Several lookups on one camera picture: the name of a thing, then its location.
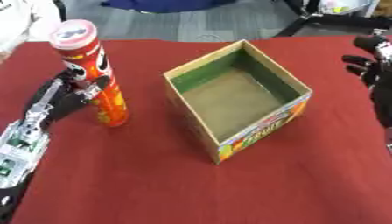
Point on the red chip can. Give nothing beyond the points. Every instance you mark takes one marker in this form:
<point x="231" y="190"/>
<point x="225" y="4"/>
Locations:
<point x="92" y="70"/>

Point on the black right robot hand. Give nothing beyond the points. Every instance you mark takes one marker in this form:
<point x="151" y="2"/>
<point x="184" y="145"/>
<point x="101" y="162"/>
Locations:
<point x="377" y="75"/>

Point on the blue bag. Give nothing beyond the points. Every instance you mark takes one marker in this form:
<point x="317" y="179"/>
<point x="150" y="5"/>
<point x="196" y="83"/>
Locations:
<point x="163" y="5"/>

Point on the person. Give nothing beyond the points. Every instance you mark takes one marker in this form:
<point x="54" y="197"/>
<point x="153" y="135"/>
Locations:
<point x="23" y="23"/>

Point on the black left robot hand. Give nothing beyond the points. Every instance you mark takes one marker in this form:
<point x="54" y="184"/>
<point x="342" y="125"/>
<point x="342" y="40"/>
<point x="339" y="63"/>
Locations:
<point x="61" y="100"/>

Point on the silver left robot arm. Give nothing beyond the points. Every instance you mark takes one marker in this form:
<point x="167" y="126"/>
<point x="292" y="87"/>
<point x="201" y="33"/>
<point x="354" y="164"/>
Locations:
<point x="20" y="145"/>

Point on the open cardboard box green inside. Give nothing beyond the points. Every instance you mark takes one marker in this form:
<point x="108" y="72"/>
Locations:
<point x="240" y="99"/>

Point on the black tripod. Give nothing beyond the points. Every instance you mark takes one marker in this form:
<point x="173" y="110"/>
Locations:
<point x="331" y="20"/>

